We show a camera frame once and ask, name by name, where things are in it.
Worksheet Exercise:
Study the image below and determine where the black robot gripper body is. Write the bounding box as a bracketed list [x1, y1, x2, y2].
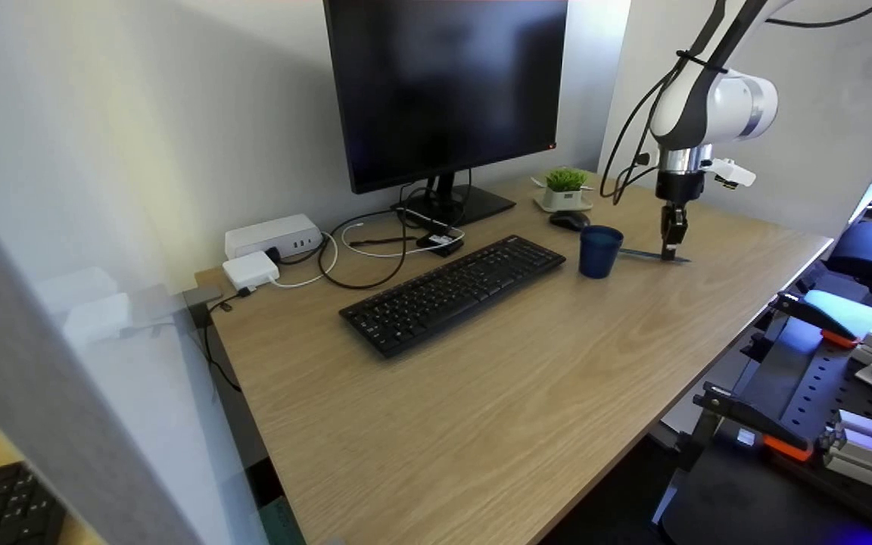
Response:
[653, 145, 711, 210]

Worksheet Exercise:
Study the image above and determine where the blue pen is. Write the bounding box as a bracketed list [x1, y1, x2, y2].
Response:
[620, 242, 690, 266]

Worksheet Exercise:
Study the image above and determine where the dark blue cup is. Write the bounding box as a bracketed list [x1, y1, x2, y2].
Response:
[576, 224, 627, 282]

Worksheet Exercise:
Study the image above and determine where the black computer mouse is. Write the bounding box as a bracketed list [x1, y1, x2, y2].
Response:
[548, 207, 595, 232]

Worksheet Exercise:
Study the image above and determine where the small green plant white pot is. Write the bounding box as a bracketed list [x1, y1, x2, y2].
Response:
[532, 165, 595, 214]

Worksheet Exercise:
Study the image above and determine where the black perforated plate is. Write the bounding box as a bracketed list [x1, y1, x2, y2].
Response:
[737, 311, 862, 447]

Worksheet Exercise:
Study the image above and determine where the black monitor stand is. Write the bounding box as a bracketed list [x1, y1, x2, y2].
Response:
[393, 171, 519, 231]

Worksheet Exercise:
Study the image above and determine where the small black dongle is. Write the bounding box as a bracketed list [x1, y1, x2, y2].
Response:
[412, 228, 466, 256]

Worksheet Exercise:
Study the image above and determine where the black computer keyboard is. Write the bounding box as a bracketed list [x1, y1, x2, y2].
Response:
[335, 232, 570, 359]

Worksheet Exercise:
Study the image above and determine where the black computer monitor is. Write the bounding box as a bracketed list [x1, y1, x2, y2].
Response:
[320, 0, 570, 195]

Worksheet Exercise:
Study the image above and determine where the white power strip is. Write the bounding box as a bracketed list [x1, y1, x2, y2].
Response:
[220, 212, 325, 264]

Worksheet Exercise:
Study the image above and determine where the small white adapter box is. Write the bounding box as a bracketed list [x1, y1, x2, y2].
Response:
[220, 249, 285, 297]

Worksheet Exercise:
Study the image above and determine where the grey partition panel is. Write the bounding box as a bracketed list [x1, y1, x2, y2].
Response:
[0, 168, 207, 545]

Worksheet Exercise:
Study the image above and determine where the black keyboard on neighbour desk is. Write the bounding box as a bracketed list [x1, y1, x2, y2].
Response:
[0, 461, 71, 545]

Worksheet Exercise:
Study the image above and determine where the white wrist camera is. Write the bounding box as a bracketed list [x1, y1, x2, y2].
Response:
[706, 153, 761, 190]

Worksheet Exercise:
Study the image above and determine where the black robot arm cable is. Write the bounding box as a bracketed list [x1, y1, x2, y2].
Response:
[598, 51, 685, 207]

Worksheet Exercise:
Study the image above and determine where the black orange-handled clamp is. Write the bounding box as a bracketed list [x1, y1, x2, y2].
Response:
[690, 380, 820, 465]
[770, 286, 862, 355]

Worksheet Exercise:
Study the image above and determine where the black looped cable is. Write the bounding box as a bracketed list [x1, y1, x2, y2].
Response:
[315, 207, 415, 294]

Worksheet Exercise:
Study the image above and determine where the white cable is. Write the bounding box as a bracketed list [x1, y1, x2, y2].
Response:
[269, 214, 409, 294]

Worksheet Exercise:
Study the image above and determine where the grey desk clamp bracket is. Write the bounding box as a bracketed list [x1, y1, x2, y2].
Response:
[180, 284, 228, 331]

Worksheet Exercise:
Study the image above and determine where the black hanging cable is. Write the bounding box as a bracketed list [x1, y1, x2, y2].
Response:
[196, 299, 247, 396]

